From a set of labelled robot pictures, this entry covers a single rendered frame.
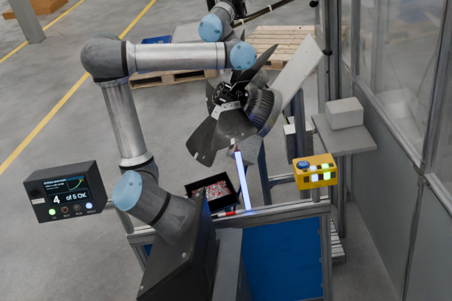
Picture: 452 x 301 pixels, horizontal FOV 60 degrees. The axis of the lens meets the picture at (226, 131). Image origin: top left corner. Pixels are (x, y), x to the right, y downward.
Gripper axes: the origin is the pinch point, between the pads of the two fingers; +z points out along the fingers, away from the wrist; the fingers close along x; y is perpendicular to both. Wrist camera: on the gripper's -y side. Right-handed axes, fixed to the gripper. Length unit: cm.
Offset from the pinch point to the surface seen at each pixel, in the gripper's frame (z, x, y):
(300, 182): -25, 16, 72
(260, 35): 333, -114, 159
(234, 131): -13, -12, 56
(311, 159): -16, 20, 68
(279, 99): 17, 0, 60
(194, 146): -2, -42, 74
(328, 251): -19, 22, 123
